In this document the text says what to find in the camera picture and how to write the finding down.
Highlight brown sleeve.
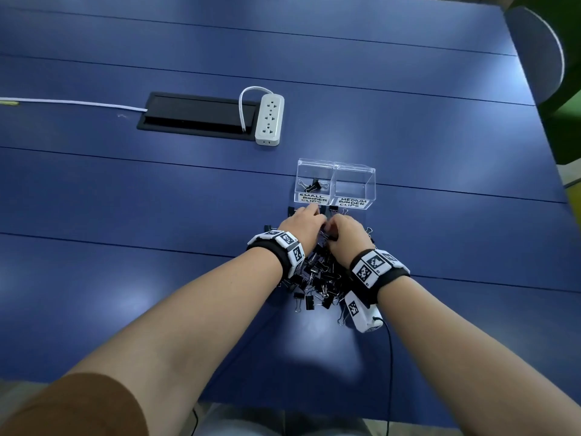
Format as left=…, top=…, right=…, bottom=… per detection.
left=0, top=372, right=151, bottom=436

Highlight grey trousers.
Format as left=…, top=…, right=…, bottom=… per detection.
left=196, top=403, right=392, bottom=436

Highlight white power strip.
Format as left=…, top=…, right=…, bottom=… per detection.
left=254, top=94, right=286, bottom=147

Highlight clear plastic box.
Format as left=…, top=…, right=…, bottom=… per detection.
left=294, top=158, right=337, bottom=207
left=328, top=163, right=377, bottom=210

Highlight person's right hand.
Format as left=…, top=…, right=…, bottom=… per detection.
left=324, top=214, right=376, bottom=269

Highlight pile of black binder clips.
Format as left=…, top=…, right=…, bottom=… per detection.
left=271, top=205, right=378, bottom=327

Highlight black wristband with marker tags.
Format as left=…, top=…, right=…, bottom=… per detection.
left=246, top=226, right=306, bottom=281
left=341, top=249, right=412, bottom=335

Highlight person's left hand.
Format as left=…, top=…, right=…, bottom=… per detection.
left=277, top=206, right=327, bottom=251

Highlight person's left forearm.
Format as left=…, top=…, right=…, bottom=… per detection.
left=58, top=250, right=285, bottom=436

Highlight thin black cable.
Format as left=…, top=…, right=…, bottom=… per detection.
left=371, top=317, right=394, bottom=424

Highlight white power strip cable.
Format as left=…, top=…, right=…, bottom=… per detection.
left=0, top=85, right=273, bottom=132

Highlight person's right forearm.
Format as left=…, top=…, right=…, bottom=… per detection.
left=375, top=276, right=581, bottom=436

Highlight black table cable hatch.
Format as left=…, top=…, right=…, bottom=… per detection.
left=136, top=91, right=262, bottom=140

